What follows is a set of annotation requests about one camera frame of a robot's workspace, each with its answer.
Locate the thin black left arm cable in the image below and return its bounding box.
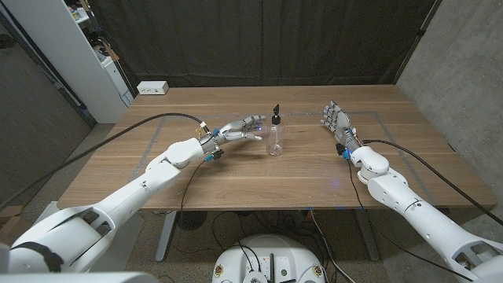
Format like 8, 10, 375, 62
178, 159, 207, 237

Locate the black stand pole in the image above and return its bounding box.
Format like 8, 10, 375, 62
391, 0, 443, 84

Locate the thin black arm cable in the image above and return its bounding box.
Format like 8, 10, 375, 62
345, 156, 475, 282
178, 159, 207, 237

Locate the brown cardboard box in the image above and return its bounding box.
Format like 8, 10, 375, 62
0, 204, 35, 247

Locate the dark curtain backdrop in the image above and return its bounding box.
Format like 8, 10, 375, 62
88, 0, 437, 88

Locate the black round floor fan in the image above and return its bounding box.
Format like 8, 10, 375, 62
175, 211, 208, 232

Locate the white power strip box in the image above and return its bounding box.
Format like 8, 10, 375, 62
136, 80, 170, 96

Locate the grey table leg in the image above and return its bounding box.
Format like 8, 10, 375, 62
354, 209, 381, 263
155, 211, 178, 263

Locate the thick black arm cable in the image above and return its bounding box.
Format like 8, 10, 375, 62
362, 138, 503, 227
0, 112, 207, 209

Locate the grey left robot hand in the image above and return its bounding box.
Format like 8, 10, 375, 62
198, 114, 268, 163

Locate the white shelf cabinet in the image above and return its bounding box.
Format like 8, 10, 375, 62
2, 0, 134, 124

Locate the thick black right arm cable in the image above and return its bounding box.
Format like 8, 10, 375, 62
362, 138, 503, 227

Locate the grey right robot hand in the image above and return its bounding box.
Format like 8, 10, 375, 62
320, 100, 362, 159

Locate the clear dispenser bottle black pump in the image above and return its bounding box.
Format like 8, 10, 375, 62
266, 104, 285, 157

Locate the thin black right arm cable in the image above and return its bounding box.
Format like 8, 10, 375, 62
345, 156, 475, 282

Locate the white floor cable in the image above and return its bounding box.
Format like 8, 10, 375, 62
309, 210, 347, 283

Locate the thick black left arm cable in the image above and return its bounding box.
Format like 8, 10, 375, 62
0, 112, 207, 209

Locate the white blue wheeled floor device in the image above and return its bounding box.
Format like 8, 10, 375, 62
37, 200, 60, 221

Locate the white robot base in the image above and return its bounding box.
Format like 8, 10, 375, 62
211, 234, 326, 283

